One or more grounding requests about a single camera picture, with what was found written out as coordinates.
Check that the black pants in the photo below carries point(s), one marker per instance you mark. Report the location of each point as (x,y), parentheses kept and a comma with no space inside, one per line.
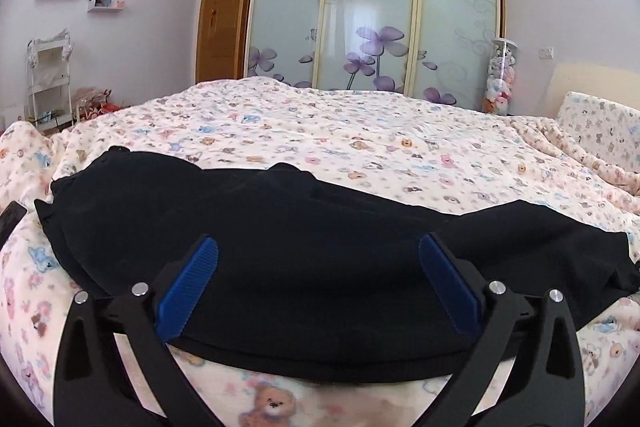
(310,267)

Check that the white metal rack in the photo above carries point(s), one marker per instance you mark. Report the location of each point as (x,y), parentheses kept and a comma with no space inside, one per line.
(49,79)

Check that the bear print pillow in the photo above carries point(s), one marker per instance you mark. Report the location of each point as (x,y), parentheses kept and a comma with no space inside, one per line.
(600,127)

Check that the clear tube of plush toys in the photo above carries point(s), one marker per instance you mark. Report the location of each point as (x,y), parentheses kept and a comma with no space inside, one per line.
(501,77)

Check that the wooden door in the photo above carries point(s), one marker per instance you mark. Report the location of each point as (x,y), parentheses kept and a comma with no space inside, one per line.
(220,24)

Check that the pile of pink things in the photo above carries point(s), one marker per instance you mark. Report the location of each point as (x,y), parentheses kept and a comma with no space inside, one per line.
(95,102)

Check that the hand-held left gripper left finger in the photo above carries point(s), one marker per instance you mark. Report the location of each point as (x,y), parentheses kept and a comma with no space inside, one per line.
(187,279)

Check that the black flat object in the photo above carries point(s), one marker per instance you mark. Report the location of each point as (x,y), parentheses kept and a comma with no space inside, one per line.
(9,219)

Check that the cream headboard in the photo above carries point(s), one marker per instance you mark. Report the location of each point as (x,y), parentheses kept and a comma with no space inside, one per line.
(585,82)

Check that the white wall shelf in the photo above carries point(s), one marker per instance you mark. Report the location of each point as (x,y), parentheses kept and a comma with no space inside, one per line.
(105,3)

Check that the bed with bear-print quilt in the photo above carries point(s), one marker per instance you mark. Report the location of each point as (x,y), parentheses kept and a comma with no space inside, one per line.
(320,167)

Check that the sliding glass door wardrobe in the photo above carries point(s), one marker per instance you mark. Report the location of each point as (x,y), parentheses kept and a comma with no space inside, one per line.
(372,7)

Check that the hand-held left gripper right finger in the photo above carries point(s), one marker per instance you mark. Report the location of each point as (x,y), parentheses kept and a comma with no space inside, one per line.
(447,279)

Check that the wall socket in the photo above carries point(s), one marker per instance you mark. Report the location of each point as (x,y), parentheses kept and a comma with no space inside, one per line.
(547,53)

